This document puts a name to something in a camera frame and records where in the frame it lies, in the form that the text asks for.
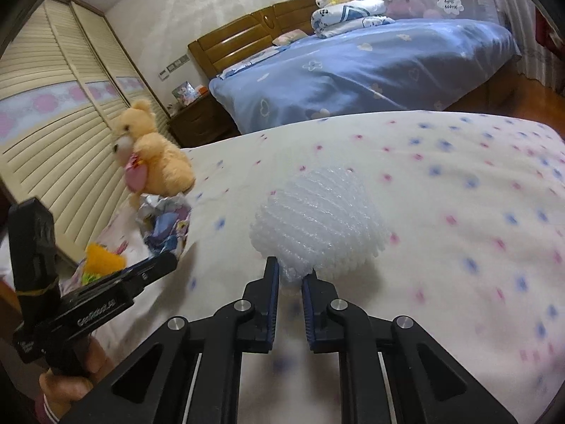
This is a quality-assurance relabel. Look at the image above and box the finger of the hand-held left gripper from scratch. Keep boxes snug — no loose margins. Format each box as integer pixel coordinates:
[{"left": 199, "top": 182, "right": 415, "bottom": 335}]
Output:
[{"left": 126, "top": 254, "right": 178, "bottom": 294}]

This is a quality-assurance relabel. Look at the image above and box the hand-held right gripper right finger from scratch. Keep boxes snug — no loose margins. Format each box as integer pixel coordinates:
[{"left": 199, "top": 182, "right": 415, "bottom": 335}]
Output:
[{"left": 301, "top": 272, "right": 519, "bottom": 424}]

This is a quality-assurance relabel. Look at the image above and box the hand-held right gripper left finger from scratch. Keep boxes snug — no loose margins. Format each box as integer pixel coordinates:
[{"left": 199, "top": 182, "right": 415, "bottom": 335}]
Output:
[{"left": 57, "top": 256, "right": 281, "bottom": 424}]

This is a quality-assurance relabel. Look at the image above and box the white foam fruit net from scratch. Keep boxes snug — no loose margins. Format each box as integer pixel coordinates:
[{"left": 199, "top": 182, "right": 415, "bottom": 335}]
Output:
[{"left": 249, "top": 164, "right": 393, "bottom": 284}]

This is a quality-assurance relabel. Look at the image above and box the person's left forearm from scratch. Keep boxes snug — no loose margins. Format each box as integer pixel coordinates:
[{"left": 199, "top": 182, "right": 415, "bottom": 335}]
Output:
[{"left": 33, "top": 395, "right": 60, "bottom": 424}]

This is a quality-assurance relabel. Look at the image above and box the person's left hand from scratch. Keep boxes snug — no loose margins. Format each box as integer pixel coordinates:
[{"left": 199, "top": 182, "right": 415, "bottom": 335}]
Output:
[{"left": 39, "top": 339, "right": 118, "bottom": 411}]

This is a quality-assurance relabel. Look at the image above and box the colourful shiny wrapper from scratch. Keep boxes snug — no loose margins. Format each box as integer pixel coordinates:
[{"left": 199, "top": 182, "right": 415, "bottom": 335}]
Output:
[{"left": 137, "top": 194, "right": 192, "bottom": 261}]

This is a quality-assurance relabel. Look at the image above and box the yellow foam fruit net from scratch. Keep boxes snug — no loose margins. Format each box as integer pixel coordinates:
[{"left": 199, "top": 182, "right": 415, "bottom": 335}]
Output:
[{"left": 84, "top": 243, "right": 129, "bottom": 275}]

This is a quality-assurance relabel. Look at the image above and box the tan teddy bear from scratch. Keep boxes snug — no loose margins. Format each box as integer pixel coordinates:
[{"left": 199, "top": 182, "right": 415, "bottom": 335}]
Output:
[{"left": 110, "top": 99, "right": 197, "bottom": 208}]

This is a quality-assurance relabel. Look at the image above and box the wooden nightstand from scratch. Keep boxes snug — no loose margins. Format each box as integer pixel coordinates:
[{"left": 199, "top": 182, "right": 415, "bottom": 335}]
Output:
[{"left": 168, "top": 95, "right": 241, "bottom": 148}]

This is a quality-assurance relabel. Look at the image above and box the cream louvred wardrobe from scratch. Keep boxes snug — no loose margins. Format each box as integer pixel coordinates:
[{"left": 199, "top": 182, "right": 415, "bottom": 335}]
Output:
[{"left": 0, "top": 0, "right": 182, "bottom": 266}]

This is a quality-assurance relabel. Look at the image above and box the blue bed with wooden headboard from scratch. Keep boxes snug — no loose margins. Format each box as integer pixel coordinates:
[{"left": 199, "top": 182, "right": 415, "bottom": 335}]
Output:
[{"left": 188, "top": 0, "right": 537, "bottom": 113}]

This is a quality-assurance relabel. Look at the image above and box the pink pillow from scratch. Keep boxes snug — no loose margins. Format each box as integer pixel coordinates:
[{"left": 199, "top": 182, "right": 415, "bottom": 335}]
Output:
[{"left": 272, "top": 29, "right": 307, "bottom": 47}]

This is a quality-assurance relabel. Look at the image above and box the folded blue white blanket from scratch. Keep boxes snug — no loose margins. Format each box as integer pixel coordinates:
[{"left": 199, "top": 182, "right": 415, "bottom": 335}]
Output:
[{"left": 310, "top": 0, "right": 396, "bottom": 38}]

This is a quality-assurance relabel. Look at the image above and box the white patterned curtain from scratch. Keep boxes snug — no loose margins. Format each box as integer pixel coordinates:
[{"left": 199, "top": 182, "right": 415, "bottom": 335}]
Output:
[{"left": 481, "top": 0, "right": 565, "bottom": 93}]

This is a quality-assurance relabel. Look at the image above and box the picture frame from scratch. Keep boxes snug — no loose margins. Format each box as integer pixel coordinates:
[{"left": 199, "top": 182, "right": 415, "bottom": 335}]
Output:
[{"left": 171, "top": 81, "right": 197, "bottom": 107}]

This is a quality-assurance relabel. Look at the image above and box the wall switch panel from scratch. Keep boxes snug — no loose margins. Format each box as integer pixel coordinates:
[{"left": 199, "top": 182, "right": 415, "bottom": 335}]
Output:
[{"left": 159, "top": 55, "right": 190, "bottom": 81}]

